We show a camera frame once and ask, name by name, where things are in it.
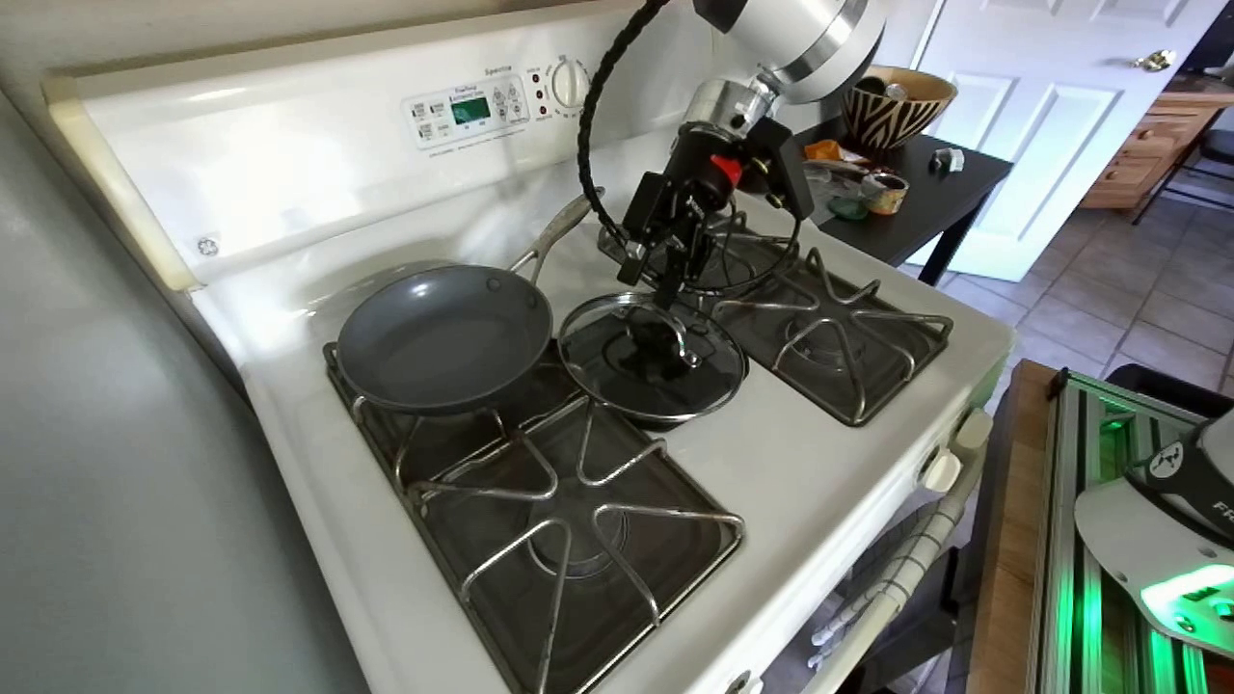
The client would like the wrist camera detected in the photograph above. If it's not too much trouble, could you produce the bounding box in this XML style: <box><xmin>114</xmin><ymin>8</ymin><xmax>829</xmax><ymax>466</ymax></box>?
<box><xmin>740</xmin><ymin>116</ymin><xmax>817</xmax><ymax>223</ymax></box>

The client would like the white gas stove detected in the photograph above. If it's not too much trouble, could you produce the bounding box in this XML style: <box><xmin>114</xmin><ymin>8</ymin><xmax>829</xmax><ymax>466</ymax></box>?
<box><xmin>42</xmin><ymin>0</ymin><xmax>1019</xmax><ymax>694</ymax></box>

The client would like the clear plastic container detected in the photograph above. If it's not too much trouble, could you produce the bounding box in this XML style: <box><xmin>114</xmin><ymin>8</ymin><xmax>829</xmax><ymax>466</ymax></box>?
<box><xmin>803</xmin><ymin>159</ymin><xmax>873</xmax><ymax>225</ymax></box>

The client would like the glass pan lid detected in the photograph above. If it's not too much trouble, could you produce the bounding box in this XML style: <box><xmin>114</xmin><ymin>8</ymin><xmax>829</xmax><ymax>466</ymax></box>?
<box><xmin>556</xmin><ymin>291</ymin><xmax>751</xmax><ymax>429</ymax></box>

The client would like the black side table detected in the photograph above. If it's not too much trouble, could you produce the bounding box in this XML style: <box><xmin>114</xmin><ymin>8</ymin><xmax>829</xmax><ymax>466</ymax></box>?
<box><xmin>789</xmin><ymin>128</ymin><xmax>1014</xmax><ymax>287</ymax></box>

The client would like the stove burner grate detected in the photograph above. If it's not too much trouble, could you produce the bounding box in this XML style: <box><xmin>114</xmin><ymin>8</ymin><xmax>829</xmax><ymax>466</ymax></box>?
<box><xmin>596</xmin><ymin>207</ymin><xmax>955</xmax><ymax>428</ymax></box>
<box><xmin>322</xmin><ymin>337</ymin><xmax>749</xmax><ymax>694</ymax></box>

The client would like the white panel door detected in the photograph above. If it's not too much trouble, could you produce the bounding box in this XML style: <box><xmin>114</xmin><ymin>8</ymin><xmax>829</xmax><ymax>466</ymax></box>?
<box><xmin>904</xmin><ymin>0</ymin><xmax>1232</xmax><ymax>283</ymax></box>

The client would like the stove timer knob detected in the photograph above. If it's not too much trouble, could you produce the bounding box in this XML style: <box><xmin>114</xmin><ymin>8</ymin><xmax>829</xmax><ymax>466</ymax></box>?
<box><xmin>551</xmin><ymin>58</ymin><xmax>592</xmax><ymax>110</ymax></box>

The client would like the striped kitchen towel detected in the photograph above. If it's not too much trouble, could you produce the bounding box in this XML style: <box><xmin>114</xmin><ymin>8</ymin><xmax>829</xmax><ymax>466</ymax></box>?
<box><xmin>810</xmin><ymin>503</ymin><xmax>967</xmax><ymax>673</ymax></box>

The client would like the grey frying pan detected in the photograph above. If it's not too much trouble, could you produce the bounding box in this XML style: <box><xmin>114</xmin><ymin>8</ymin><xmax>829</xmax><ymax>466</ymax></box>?
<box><xmin>335</xmin><ymin>187</ymin><xmax>607</xmax><ymax>417</ymax></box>

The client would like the oven door handle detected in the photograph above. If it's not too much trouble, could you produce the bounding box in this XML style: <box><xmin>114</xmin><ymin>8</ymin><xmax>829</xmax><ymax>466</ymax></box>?
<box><xmin>806</xmin><ymin>453</ymin><xmax>988</xmax><ymax>694</ymax></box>

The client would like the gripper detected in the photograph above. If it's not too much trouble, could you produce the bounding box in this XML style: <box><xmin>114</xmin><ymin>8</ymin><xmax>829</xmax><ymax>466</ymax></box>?
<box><xmin>617</xmin><ymin>123</ymin><xmax>763</xmax><ymax>311</ymax></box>

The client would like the wooden dresser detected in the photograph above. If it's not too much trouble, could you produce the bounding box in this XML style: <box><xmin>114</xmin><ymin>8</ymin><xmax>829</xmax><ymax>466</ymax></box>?
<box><xmin>1079</xmin><ymin>75</ymin><xmax>1234</xmax><ymax>212</ymax></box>

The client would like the small open can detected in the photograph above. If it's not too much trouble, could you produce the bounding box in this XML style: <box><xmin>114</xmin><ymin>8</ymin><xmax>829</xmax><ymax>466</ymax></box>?
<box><xmin>861</xmin><ymin>171</ymin><xmax>910</xmax><ymax>216</ymax></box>

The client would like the black chair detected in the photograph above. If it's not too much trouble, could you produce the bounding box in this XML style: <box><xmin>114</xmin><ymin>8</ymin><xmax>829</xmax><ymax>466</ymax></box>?
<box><xmin>1131</xmin><ymin>125</ymin><xmax>1234</xmax><ymax>228</ymax></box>

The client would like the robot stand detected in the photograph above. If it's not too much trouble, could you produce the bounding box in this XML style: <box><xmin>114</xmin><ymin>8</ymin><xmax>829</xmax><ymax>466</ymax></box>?
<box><xmin>964</xmin><ymin>359</ymin><xmax>1234</xmax><ymax>694</ymax></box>

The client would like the zebra pattern bowl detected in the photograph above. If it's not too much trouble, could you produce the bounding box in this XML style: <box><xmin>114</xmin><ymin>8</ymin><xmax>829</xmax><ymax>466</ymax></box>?
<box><xmin>841</xmin><ymin>65</ymin><xmax>959</xmax><ymax>152</ymax></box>

